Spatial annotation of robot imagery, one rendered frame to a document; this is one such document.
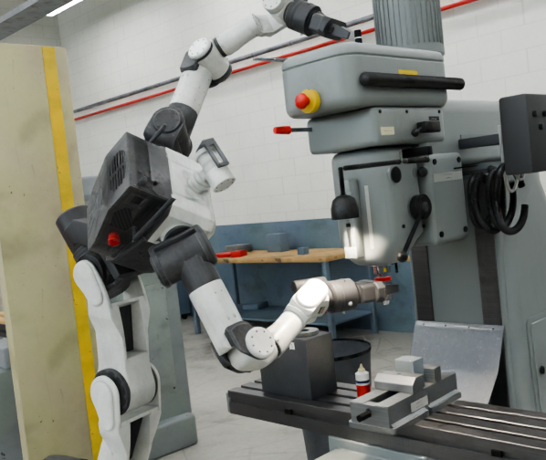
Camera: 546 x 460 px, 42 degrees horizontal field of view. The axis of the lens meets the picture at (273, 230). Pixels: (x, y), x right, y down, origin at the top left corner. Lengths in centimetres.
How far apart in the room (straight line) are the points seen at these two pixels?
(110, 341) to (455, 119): 120
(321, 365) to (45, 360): 148
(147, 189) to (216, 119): 714
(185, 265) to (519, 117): 95
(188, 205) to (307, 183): 605
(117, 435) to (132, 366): 20
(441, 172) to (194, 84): 76
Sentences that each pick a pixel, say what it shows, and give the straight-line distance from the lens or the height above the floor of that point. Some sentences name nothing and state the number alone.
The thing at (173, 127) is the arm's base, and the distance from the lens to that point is 199.
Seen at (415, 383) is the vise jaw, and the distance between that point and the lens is 196.
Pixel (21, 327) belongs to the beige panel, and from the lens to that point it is 325.
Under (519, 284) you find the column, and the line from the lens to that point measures 230.
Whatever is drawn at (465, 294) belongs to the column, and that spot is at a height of 115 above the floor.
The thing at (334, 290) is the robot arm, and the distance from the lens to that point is 191.
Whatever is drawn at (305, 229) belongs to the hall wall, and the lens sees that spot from 792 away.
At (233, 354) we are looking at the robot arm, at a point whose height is 116.
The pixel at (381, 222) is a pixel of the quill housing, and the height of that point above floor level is 143.
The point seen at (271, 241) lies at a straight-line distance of 787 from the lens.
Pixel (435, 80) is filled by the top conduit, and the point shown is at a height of 179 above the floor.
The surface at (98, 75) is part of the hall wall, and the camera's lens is 1110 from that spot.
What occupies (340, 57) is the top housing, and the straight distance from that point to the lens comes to 181.
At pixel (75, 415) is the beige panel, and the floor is 64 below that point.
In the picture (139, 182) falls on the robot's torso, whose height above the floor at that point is 160.
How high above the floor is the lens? 154
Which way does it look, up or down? 3 degrees down
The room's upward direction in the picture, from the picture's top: 6 degrees counter-clockwise
